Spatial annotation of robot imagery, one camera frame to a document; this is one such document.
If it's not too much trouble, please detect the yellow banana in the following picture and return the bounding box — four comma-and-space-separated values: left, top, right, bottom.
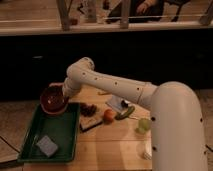
98, 91, 111, 96

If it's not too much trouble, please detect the dark red bowl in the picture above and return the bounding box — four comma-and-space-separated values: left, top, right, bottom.
40, 86, 69, 115

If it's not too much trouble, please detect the grey sponge in tray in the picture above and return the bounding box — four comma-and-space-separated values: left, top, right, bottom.
36, 135, 58, 157

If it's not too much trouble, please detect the white paper cup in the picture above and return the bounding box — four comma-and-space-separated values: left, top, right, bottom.
144, 141, 152, 160

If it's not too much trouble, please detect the green cucumber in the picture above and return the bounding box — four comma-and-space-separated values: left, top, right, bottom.
115, 106, 135, 120

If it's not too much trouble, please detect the green plastic tray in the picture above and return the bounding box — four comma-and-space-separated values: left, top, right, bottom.
18, 103, 80, 163

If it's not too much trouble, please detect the dark grape bunch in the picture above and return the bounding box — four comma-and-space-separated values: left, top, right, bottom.
80, 103, 97, 117

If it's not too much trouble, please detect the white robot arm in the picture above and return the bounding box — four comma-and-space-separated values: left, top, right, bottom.
63, 57, 208, 171

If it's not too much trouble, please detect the wooden table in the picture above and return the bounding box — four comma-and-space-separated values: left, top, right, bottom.
23, 82, 154, 171

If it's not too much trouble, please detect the person in background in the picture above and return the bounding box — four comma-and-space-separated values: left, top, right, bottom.
106, 0, 164, 24

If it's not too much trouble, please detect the orange fruit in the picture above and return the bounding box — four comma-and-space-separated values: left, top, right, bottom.
103, 109, 115, 123

